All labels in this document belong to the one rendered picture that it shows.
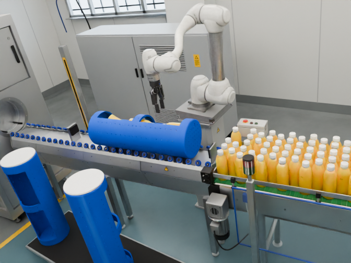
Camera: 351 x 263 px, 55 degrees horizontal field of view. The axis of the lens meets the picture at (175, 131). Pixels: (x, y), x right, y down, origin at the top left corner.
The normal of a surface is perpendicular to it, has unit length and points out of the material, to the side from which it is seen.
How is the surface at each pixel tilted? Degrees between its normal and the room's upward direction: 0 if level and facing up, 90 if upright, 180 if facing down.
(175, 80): 90
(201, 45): 90
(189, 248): 0
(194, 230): 0
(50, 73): 90
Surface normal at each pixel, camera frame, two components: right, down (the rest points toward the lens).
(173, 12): -0.56, 0.48
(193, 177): -0.48, 0.19
